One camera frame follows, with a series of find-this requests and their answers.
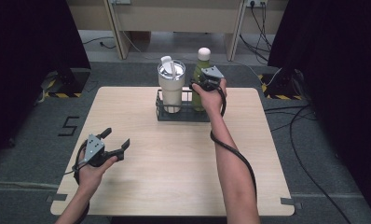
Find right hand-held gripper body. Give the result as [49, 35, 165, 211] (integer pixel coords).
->
[199, 65, 226, 92]

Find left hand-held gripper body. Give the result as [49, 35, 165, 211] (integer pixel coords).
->
[79, 133, 114, 168]

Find green bottle with white cap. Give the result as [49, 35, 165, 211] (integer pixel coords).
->
[191, 47, 213, 113]

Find cream tumbler with clear lid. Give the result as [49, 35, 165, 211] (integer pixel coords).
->
[157, 55, 187, 114]

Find dark wire basket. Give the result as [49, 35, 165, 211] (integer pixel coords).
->
[155, 89, 212, 123]

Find person's right hand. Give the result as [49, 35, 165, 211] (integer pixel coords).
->
[191, 77, 228, 117]

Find person's left hand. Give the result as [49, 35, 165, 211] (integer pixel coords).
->
[77, 155, 119, 196]

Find grey tape piece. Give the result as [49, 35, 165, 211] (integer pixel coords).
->
[45, 192, 69, 203]
[280, 197, 304, 211]

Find stand base with striped tape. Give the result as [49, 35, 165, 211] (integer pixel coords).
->
[41, 67, 92, 99]
[257, 68, 304, 101]

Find beige wooden desk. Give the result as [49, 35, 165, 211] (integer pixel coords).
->
[65, 0, 290, 62]

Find dark curtain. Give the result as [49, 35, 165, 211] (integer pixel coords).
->
[0, 0, 92, 160]
[267, 0, 371, 216]

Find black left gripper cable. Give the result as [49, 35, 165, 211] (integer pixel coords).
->
[63, 140, 91, 224]

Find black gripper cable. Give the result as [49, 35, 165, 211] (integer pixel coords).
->
[209, 87, 258, 201]
[63, 140, 91, 224]

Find black power cable bundle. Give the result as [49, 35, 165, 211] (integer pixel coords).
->
[239, 1, 273, 63]

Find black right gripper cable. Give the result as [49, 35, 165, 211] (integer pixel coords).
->
[209, 87, 258, 201]

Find thin black floor cable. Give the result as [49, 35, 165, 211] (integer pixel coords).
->
[263, 105, 319, 133]

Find short black floor cable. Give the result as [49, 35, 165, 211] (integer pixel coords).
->
[81, 35, 117, 50]

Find long black floor cable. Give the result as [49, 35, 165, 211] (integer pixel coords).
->
[289, 105, 353, 224]

